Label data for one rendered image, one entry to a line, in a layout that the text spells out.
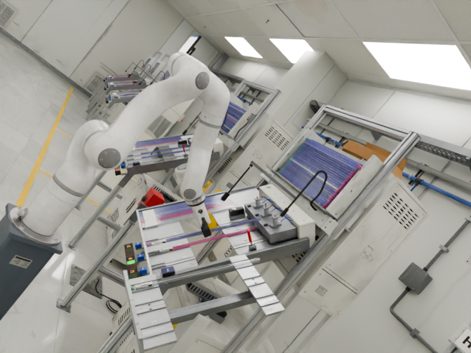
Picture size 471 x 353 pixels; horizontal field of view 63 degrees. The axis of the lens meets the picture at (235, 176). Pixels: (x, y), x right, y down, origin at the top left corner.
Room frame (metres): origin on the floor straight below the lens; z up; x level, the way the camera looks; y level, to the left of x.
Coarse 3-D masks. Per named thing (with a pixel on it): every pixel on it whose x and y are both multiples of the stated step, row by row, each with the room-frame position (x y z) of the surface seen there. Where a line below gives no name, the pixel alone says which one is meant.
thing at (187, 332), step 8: (192, 320) 1.34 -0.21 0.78; (200, 320) 1.34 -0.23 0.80; (208, 320) 1.35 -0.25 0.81; (176, 328) 1.37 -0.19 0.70; (184, 328) 1.34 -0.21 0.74; (192, 328) 1.34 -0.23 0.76; (200, 328) 1.35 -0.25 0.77; (176, 336) 1.35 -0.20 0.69; (184, 336) 1.33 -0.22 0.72; (192, 336) 1.35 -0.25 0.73; (176, 344) 1.33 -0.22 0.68; (184, 344) 1.35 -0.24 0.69; (160, 352) 1.36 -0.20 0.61; (168, 352) 1.33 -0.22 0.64; (176, 352) 1.34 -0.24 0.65
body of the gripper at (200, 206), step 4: (204, 200) 1.59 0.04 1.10; (196, 204) 1.57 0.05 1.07; (200, 204) 1.57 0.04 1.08; (192, 208) 1.59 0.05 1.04; (196, 208) 1.56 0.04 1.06; (200, 208) 1.57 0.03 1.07; (204, 208) 1.57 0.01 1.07; (196, 212) 1.57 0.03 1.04; (200, 212) 1.58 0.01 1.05; (204, 212) 1.58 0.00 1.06; (196, 216) 1.58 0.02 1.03; (200, 216) 1.57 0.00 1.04; (204, 216) 1.58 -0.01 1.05; (208, 216) 1.59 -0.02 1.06; (200, 220) 1.58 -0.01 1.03; (208, 220) 1.59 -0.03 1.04; (200, 224) 1.59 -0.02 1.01
